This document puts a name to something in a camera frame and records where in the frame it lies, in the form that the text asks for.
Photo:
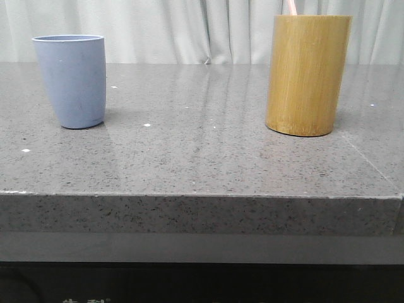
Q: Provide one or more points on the blue plastic cup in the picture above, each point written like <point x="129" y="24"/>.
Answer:
<point x="73" y="68"/>

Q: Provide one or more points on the grey-green curtain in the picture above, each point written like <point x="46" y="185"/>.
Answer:
<point x="195" y="32"/>

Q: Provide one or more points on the bamboo cylinder holder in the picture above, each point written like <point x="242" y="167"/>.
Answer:
<point x="307" y="63"/>

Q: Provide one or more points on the pink chopstick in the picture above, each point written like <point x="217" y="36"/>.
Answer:
<point x="292" y="7"/>

